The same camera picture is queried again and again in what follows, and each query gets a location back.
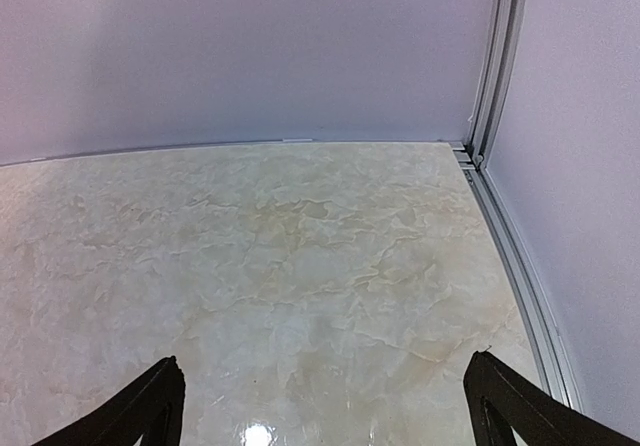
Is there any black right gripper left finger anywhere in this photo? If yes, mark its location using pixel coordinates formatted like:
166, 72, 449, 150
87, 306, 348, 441
38, 356, 186, 446

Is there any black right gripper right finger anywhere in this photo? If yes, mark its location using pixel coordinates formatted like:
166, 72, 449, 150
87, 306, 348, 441
463, 351, 637, 445

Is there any aluminium right table rail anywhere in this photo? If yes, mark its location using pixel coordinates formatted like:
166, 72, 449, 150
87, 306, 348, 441
452, 142, 584, 413

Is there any aluminium right corner post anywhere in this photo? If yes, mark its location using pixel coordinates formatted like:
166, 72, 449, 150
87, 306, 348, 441
465, 0, 526, 169

